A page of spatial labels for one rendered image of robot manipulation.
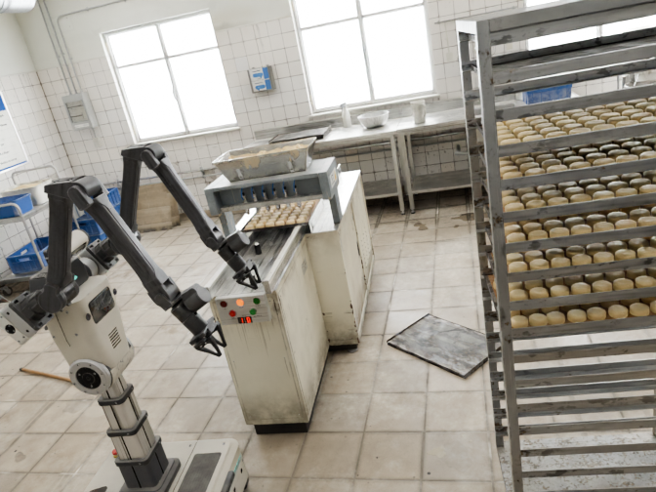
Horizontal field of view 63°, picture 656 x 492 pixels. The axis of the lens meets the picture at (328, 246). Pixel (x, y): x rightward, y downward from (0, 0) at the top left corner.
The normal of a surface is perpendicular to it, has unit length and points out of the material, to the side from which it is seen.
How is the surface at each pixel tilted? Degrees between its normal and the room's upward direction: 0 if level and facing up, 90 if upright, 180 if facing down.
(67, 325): 90
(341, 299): 90
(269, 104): 90
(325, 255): 90
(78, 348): 101
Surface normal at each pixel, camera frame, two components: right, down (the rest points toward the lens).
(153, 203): -0.27, 0.04
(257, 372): -0.15, 0.39
